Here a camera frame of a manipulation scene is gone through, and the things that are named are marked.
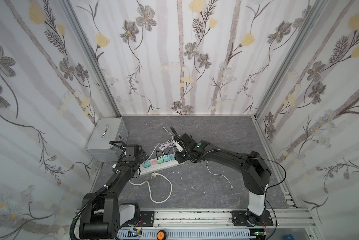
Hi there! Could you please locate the teal charger with cable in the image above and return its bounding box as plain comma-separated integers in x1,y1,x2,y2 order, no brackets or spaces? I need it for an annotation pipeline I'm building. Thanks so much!
143,161,151,168

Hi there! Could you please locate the white charging cable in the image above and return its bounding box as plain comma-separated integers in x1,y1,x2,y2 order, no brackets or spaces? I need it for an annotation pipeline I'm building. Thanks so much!
143,140,234,190

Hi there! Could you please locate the green charger with black cable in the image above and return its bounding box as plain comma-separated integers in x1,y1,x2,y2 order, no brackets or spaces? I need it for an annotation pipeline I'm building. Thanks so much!
157,157,164,164

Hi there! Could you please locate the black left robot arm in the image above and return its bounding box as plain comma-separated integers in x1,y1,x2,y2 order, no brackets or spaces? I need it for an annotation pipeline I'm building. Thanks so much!
69,141,149,240

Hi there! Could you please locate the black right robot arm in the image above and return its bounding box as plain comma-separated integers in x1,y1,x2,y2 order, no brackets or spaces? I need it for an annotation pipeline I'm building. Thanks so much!
170,127,286,227

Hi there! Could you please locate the white colourful power strip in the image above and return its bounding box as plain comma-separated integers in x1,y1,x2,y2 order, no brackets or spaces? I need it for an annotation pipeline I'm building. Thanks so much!
140,154,179,176

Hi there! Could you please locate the grey metal first-aid box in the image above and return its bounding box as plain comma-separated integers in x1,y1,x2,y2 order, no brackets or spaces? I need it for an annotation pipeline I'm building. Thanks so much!
86,118,129,162

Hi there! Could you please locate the orange emergency button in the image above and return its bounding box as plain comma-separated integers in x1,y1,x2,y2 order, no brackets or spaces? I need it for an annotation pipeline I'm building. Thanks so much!
157,230,168,240

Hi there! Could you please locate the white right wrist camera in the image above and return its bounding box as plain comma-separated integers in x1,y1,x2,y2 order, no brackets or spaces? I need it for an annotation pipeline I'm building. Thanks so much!
173,140,183,152

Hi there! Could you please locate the coiled white cable bundle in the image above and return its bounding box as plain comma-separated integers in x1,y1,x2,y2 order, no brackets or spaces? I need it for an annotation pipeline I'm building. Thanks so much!
159,126,176,151

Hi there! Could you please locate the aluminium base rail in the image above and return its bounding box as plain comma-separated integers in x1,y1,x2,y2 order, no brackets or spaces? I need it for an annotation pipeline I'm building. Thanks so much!
68,208,316,230

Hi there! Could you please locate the white slotted cable duct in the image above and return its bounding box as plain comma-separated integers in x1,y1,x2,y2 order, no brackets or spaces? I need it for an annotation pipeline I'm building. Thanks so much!
117,229,256,240

